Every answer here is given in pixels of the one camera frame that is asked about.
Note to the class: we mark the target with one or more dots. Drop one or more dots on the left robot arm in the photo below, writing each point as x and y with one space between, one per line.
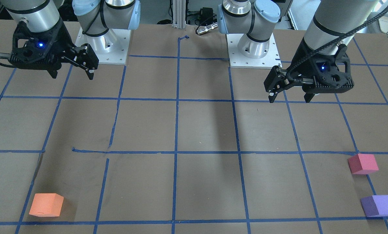
334 23

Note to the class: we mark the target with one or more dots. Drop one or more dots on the orange foam cube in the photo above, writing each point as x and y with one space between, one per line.
46 205

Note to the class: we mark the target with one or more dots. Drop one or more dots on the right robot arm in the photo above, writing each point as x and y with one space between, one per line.
95 16

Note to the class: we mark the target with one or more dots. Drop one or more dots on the silver cable connector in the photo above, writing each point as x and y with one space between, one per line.
201 30

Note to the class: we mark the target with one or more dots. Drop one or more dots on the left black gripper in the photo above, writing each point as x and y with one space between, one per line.
303 61

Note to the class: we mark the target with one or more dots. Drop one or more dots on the purple foam cube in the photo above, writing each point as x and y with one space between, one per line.
375 205

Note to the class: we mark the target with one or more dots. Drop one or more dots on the aluminium frame post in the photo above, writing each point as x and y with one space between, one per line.
179 14

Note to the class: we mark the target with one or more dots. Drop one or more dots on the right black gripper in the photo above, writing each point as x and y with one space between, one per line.
61 41

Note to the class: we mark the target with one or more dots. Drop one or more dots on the red foam cube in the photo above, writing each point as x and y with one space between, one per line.
363 164

